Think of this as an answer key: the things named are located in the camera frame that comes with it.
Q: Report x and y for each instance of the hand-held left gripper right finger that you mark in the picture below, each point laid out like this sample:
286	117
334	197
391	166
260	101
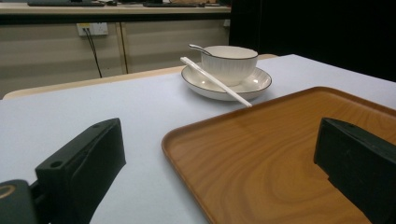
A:
361	161

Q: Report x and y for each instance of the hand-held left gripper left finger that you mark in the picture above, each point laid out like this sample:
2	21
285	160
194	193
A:
90	161

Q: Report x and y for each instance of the wooden tray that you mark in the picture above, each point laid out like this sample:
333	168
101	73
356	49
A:
255	161

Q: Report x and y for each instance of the white dark-rimmed plate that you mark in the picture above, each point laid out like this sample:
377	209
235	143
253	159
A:
258	82

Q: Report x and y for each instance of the white chopstick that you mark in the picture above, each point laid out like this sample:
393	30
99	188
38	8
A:
199	69
214	80

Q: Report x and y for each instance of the white ribbed bowl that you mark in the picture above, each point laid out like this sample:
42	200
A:
230	67

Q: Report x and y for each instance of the white table mat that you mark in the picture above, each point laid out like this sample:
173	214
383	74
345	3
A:
93	102

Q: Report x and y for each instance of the long beige desk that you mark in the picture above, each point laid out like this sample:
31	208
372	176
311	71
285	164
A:
124	9

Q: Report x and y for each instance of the black keyboard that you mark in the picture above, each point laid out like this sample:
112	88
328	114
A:
174	4
62	3

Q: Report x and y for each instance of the white wall socket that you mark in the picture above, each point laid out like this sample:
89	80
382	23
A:
98	28

